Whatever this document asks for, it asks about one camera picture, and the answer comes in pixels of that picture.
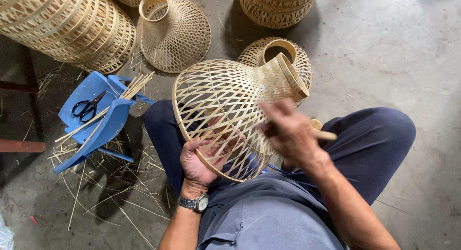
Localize navy blue trousers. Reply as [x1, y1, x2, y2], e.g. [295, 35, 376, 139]
[144, 99, 417, 208]

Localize round woven bamboo lampshade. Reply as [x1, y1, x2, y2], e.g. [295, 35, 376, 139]
[237, 36, 313, 89]

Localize wooden-handled tool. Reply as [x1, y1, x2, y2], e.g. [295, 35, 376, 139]
[310, 118, 338, 142]

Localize unfinished woven bamboo lampshade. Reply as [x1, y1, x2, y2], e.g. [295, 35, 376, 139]
[172, 52, 310, 183]

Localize long stack of bamboo lampshades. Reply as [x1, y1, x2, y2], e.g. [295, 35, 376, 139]
[0, 0, 137, 75]

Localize blue plastic chair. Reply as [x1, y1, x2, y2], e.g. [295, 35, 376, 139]
[53, 70, 156, 174]

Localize flared woven bamboo lampshade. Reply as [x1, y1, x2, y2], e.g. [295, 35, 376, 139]
[136, 0, 212, 74]

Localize red-brown wooden furniture frame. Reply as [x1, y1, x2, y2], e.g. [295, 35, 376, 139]
[0, 45, 47, 154]

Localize person's right hand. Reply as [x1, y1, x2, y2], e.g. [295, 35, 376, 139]
[259, 98, 335, 173]

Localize short stack of bamboo lampshades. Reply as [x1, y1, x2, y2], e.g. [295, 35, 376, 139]
[238, 0, 320, 30]

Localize silver wristwatch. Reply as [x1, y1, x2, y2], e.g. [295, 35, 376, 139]
[177, 193, 210, 213]

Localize scattered bamboo strip scraps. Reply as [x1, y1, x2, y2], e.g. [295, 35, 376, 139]
[22, 52, 173, 250]

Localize person's left hand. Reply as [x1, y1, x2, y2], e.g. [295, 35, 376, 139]
[179, 116, 247, 192]

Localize grey-blue shirt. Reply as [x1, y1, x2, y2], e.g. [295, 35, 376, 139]
[196, 170, 347, 250]

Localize white plastic bag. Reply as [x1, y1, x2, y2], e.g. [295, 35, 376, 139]
[0, 213, 15, 250]

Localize black scissors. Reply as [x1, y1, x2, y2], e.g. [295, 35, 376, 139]
[72, 90, 107, 124]

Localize bundle of bamboo strips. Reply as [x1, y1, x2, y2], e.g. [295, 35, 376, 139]
[54, 71, 156, 143]

